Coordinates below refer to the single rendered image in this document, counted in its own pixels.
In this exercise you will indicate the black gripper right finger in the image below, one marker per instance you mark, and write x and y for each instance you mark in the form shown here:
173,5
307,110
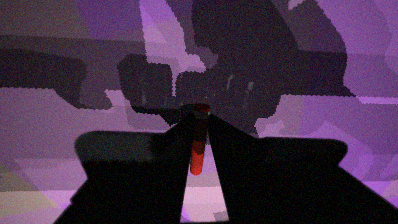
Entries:
243,161

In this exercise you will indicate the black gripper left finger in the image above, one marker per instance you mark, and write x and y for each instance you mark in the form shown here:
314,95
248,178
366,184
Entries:
142,152

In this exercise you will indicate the red cylinder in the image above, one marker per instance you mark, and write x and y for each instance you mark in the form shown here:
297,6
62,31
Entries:
202,112

